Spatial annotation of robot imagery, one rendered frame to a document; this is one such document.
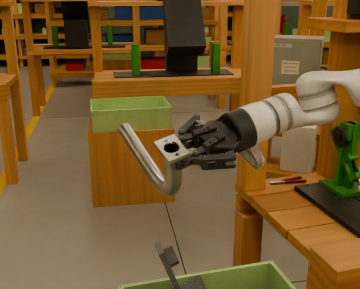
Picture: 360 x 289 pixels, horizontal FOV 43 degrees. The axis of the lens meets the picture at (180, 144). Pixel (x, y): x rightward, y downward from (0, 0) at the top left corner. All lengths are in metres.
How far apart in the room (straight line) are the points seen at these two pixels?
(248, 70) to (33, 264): 1.97
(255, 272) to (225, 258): 1.80
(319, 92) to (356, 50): 1.06
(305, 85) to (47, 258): 2.51
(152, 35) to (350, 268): 7.33
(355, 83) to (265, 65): 0.88
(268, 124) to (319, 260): 0.72
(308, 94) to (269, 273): 0.57
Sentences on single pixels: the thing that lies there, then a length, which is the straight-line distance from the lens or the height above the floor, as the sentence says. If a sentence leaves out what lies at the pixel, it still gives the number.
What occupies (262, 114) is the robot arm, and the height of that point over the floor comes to 1.44.
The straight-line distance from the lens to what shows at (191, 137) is 0.79.
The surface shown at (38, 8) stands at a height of 1.24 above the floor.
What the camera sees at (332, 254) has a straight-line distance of 1.47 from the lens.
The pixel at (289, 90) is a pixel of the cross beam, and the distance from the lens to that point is 1.92.
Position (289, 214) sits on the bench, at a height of 0.88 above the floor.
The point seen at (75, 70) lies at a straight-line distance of 8.47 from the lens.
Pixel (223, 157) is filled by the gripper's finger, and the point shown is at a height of 1.38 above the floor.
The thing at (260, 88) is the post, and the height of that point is 1.30.
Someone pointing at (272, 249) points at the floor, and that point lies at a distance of 3.19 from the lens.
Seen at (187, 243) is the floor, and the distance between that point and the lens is 3.20.
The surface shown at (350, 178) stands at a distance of 1.85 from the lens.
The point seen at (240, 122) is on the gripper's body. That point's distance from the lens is 0.79.
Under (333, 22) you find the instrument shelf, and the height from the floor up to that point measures 1.53.
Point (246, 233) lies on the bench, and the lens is 1.95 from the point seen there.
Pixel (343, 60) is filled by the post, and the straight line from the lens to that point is 1.92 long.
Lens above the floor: 1.65
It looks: 19 degrees down
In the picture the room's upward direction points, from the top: straight up
